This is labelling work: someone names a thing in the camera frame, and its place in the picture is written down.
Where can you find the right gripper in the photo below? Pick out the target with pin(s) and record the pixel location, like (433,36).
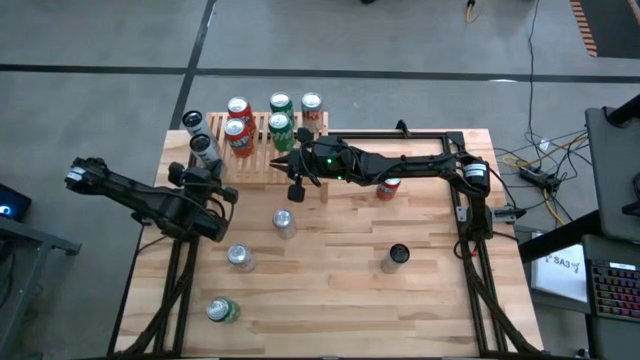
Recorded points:
(325,160)

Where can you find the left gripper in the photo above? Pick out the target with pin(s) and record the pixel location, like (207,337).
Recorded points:
(202,182)

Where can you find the Celsius Arctic Vibe can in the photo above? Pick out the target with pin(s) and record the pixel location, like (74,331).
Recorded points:
(204,147)
(195,122)

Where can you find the green Sprite can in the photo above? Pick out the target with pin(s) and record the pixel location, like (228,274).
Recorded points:
(222,310)
(281,131)
(281,102)

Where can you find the orange Fanta can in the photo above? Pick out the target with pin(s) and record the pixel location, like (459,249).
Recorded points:
(389,190)
(237,137)
(239,107)

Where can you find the silver Diet Coke can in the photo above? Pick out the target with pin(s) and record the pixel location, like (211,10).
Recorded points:
(241,257)
(311,107)
(284,224)

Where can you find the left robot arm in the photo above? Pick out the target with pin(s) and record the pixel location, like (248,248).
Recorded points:
(140,197)

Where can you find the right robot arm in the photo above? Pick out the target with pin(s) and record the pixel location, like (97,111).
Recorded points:
(425,162)

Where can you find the wooden slatted shelf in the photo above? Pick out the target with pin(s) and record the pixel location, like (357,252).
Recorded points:
(250,167)

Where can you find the Celsius Tropical Vibe can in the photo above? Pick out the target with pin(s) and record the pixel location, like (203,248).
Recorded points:
(396,257)

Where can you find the black computer tower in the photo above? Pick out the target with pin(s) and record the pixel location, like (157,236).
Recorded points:
(10,202)

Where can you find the black power strip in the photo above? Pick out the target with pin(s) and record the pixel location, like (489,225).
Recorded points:
(540,177)

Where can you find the white SA3 sign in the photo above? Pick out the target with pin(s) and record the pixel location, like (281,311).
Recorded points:
(560,272)

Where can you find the black floor mat orange stripes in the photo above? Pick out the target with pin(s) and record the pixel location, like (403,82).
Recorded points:
(607,25)

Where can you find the black keyboard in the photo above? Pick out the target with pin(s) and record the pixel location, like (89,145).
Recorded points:
(617,290)

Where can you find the black desk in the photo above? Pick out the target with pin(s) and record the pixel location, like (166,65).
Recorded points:
(610,340)

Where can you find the black frame clamp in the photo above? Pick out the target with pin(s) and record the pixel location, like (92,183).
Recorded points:
(401,127)

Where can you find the silver mounting bracket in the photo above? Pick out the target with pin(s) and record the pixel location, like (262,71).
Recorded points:
(461,214)

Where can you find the black side bracket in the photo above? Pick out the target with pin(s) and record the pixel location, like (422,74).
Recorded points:
(507,214)

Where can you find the black frame post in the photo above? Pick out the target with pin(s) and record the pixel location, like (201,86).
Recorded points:
(625,110)

